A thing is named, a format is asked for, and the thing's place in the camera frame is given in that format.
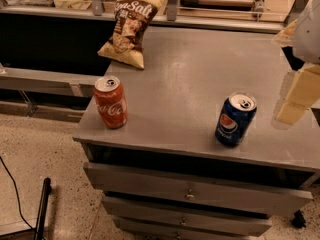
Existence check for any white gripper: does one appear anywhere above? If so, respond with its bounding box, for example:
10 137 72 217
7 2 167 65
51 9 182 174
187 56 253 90
272 0 320 125

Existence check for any blue pepsi can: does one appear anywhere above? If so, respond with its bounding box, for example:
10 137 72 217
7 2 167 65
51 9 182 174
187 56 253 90
215 92 257 147

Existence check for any red coca-cola can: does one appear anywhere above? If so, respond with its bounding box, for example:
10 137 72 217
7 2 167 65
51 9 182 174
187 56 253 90
94 75 128 129

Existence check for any grey drawer cabinet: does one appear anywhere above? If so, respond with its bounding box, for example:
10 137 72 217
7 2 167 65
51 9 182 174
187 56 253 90
72 26 320 240

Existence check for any black caster wheel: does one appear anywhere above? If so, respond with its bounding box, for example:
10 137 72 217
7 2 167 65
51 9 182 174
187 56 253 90
292 210 306 229

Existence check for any middle grey drawer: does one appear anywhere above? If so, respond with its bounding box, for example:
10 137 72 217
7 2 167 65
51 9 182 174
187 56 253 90
102 196 271 237

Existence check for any grey drawer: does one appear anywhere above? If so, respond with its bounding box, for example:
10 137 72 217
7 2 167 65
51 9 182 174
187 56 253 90
113 217 256 240
84 162 313 216
102 196 271 237

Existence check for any brown sea salt chip bag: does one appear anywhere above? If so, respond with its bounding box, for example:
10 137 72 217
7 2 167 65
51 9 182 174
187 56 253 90
98 0 166 69

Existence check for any top grey drawer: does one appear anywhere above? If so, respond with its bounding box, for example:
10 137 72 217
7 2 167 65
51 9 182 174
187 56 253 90
84 162 313 216

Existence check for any bottom grey drawer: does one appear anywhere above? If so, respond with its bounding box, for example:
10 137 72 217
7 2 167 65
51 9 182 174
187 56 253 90
113 217 256 240

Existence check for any grey lower bench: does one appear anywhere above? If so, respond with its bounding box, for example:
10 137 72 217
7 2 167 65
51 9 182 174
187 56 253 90
0 66 98 122

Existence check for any black pole on floor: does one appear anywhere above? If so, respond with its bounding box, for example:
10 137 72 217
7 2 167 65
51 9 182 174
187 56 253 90
33 178 51 240

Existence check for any grey metal shelf rail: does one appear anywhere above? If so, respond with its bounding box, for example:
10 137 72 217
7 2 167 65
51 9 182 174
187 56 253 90
0 0 320 35

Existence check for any black cable on floor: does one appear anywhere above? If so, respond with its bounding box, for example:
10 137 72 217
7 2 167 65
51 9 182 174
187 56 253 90
0 155 48 240

